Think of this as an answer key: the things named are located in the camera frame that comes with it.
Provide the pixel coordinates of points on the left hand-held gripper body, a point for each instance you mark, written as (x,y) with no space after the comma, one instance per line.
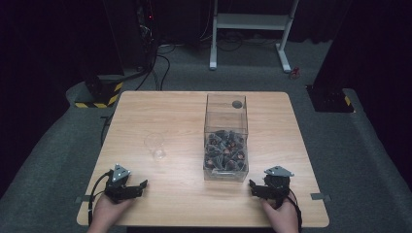
(117,189)

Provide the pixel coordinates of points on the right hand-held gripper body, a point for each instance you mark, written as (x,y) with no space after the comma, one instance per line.
(278,186)

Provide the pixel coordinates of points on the person's right hand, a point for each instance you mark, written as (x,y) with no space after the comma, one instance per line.
(282,216)

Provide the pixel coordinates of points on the grey tape strip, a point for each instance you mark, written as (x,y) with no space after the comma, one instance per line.
(82,199)
(320,196)

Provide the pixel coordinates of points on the clear glass cup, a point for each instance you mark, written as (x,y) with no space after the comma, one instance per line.
(155,144)

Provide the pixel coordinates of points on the pile of dark tea bags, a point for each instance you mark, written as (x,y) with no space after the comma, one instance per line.
(225,152)

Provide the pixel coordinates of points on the clear plastic box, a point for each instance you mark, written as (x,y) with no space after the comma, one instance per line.
(226,136)

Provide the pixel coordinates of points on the black yellow striped stand base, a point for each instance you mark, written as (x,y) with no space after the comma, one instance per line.
(100,95)

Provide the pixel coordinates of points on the black stand base yellow mark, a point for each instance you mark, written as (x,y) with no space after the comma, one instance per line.
(328,97)

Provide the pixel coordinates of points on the small red object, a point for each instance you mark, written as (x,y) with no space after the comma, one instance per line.
(294,73)

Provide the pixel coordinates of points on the dark equipment rack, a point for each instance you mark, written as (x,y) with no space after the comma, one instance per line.
(145,29)

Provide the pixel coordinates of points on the white metal stand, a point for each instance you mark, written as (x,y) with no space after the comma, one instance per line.
(249,22)

